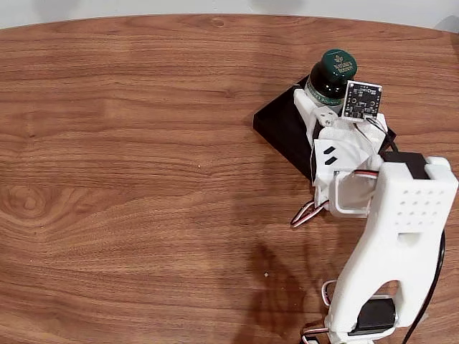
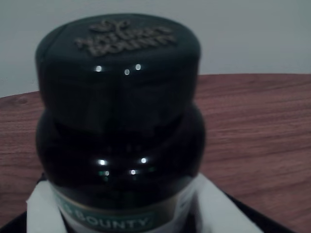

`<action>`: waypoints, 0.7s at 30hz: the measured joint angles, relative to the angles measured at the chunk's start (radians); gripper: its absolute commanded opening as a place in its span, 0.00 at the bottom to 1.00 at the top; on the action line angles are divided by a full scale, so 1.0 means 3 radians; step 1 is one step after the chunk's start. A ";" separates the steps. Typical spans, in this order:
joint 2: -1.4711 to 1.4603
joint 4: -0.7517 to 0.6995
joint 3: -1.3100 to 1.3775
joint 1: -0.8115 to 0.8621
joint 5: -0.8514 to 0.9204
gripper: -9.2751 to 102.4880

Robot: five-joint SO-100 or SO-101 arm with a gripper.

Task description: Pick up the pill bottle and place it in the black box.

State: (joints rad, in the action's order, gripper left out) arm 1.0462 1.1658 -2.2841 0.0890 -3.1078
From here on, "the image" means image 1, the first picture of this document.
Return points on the green-capped biotin pill bottle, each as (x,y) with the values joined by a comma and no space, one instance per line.
(331,71)

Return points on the shallow black box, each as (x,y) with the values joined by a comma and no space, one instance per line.
(283,125)

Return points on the camera circuit board on mount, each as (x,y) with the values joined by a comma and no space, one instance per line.
(360,100)

